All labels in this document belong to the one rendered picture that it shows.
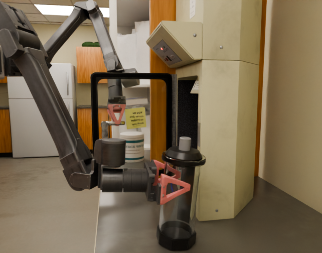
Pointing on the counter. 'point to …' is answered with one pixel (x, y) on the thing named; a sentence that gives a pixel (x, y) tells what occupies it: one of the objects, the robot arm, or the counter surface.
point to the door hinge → (174, 109)
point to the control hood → (179, 40)
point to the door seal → (136, 77)
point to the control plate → (166, 52)
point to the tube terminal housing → (225, 101)
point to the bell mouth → (195, 87)
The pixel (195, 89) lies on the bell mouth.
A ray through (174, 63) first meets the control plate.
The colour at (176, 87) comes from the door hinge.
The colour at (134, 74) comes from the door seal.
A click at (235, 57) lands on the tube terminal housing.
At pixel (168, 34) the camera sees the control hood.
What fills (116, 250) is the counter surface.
